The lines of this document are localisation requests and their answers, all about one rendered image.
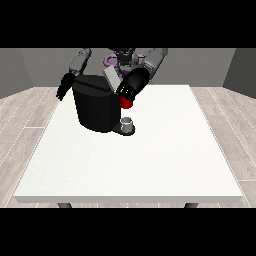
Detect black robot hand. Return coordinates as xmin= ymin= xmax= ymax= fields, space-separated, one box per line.
xmin=55 ymin=72 xmax=76 ymax=102
xmin=114 ymin=68 xmax=150 ymax=103

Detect red pod holder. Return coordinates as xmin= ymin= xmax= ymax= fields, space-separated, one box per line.
xmin=119 ymin=95 xmax=134 ymax=110

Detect pale grey machine lid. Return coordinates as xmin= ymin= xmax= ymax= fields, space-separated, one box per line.
xmin=102 ymin=66 xmax=123 ymax=93

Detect black coffee machine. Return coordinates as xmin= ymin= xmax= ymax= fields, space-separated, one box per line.
xmin=71 ymin=74 xmax=136 ymax=136

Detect grey robot trunk purple rings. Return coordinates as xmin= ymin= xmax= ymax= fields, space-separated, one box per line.
xmin=103 ymin=48 xmax=148 ymax=76

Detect small grey cup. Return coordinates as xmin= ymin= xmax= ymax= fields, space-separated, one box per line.
xmin=120 ymin=116 xmax=135 ymax=133

